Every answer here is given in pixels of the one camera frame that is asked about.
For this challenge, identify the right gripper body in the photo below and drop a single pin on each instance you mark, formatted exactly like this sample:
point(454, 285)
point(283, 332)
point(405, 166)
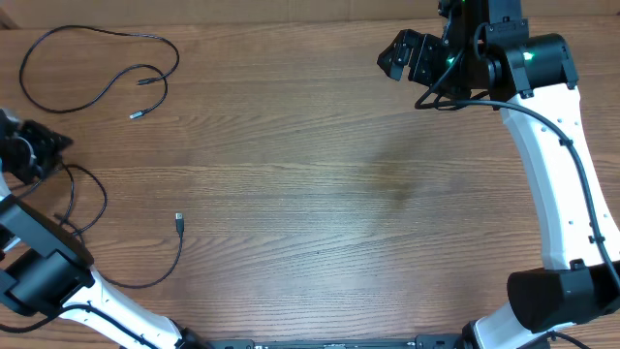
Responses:
point(427, 61)

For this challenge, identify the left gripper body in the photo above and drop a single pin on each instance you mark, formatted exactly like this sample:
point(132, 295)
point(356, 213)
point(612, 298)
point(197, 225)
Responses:
point(17, 158)

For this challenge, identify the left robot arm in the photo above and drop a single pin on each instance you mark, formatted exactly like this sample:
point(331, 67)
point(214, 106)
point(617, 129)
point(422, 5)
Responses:
point(56, 275)

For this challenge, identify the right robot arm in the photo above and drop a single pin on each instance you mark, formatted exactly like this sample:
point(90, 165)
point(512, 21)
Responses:
point(487, 56)

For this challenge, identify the cardboard backdrop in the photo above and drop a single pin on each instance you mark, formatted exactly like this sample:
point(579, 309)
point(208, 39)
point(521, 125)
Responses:
point(32, 14)

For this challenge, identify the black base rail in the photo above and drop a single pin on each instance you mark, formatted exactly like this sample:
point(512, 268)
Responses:
point(334, 344)

